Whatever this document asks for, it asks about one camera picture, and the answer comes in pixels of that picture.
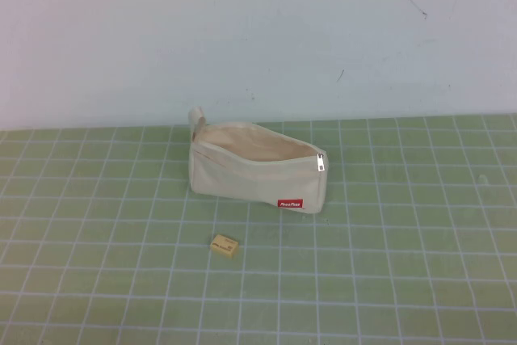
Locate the yellow eraser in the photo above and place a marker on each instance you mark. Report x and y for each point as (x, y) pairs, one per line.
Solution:
(224, 246)

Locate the cream canvas pencil case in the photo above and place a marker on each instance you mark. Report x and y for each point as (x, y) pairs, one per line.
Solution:
(242, 185)

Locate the green grid cutting mat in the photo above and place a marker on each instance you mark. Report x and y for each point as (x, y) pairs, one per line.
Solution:
(404, 240)

